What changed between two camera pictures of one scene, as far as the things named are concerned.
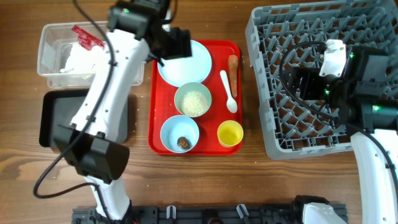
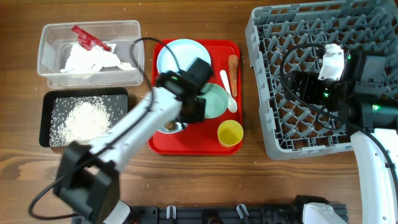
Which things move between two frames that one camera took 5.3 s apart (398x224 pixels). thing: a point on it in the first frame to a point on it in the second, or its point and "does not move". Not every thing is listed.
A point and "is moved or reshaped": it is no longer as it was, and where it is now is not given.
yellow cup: (229, 133) does not move
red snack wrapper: (87, 41) does not move
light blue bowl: (179, 134) is moved or reshaped
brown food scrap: (183, 142) to (170, 126)
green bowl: (191, 86) is moved or reshaped
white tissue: (93, 61) does not move
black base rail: (217, 214) does not move
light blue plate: (194, 69) does not move
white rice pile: (193, 104) is moved or reshaped
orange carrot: (233, 61) does not move
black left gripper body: (170, 44) to (198, 115)
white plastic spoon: (231, 103) does not move
